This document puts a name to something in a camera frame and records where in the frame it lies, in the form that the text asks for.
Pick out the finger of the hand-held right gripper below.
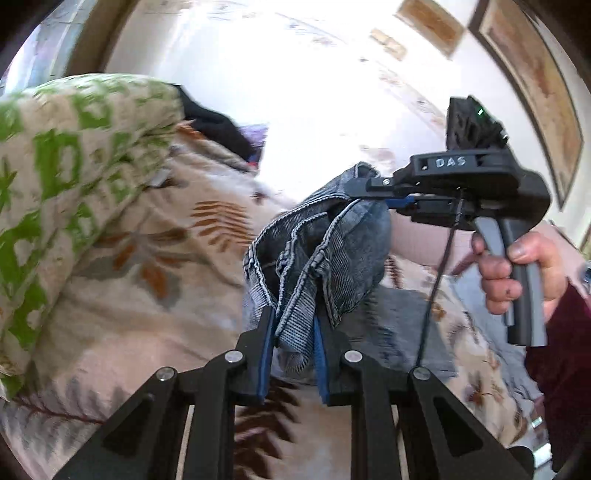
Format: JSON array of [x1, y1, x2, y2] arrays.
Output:
[[385, 196, 463, 224], [344, 167, 415, 199]]

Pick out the black cloth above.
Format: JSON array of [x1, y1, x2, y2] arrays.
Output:
[[175, 85, 257, 160]]

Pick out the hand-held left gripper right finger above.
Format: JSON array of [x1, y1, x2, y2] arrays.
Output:
[[313, 316, 532, 480]]

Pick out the person's right hand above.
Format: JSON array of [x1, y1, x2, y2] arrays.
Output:
[[472, 229, 575, 324]]

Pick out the blue denim pants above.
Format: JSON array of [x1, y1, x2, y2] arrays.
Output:
[[243, 161, 458, 384]]

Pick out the black cable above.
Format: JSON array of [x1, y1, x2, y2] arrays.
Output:
[[413, 188, 463, 371]]

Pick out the beige wall switch panel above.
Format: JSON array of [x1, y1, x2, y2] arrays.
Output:
[[369, 28, 407, 61]]

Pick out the person's right forearm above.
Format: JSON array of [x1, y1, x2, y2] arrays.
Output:
[[524, 281, 591, 472]]

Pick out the stained glass door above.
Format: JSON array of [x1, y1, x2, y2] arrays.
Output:
[[0, 0, 134, 88]]

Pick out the dark framed picture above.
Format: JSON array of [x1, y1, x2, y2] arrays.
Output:
[[468, 0, 585, 210]]

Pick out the leaf print bed sheet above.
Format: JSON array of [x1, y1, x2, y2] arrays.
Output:
[[0, 120, 550, 480]]

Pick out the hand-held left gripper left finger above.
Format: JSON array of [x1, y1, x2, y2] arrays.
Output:
[[53, 305, 278, 480]]

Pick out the framed wall plaque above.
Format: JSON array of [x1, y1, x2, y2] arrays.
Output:
[[396, 0, 467, 58]]

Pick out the green patterned blanket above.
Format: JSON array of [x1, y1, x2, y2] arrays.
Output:
[[0, 74, 185, 398]]

